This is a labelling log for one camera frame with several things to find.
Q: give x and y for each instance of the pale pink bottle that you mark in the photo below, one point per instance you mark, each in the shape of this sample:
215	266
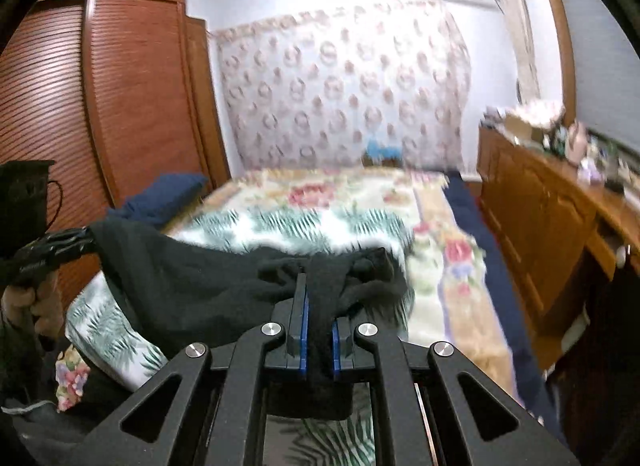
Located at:
578	143

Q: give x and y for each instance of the person's dark clothing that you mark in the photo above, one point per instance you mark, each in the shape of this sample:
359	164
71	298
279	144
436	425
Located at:
40	421

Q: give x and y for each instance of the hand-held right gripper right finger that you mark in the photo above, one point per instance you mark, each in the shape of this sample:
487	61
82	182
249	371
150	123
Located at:
336	346

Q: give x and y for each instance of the long wooden dresser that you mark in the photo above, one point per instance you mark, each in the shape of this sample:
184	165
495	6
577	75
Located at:
540	226

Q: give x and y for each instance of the reddish louvered wooden wardrobe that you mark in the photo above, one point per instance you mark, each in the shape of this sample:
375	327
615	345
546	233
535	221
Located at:
125	95

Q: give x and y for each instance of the floral leaf print blanket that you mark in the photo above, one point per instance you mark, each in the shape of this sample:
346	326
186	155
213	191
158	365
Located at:
310	216

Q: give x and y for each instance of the navy blue bed sheet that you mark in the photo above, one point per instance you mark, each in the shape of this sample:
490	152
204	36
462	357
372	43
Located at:
480	236

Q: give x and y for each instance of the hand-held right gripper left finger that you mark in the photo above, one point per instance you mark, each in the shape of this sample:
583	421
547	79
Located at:
300	331

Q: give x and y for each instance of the person's left hand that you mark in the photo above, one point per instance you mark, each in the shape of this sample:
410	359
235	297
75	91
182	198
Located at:
47	306

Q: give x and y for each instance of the navy blue folded cloth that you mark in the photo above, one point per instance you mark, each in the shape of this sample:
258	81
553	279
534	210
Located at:
165	196

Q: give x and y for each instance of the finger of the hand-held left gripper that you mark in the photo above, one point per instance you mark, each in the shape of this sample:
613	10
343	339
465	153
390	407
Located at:
65	246

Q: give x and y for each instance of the cardboard box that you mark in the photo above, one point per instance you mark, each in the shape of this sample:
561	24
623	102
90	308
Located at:
522	125

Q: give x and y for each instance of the white window blind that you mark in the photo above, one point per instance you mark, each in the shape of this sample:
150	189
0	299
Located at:
600	45

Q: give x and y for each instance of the black printed t-shirt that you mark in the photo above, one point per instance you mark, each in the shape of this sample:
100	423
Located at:
175	286

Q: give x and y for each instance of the beige side curtain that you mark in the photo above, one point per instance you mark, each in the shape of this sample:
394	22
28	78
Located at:
517	35

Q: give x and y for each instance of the blue basket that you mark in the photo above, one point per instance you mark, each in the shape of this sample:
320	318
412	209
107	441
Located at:
384	153

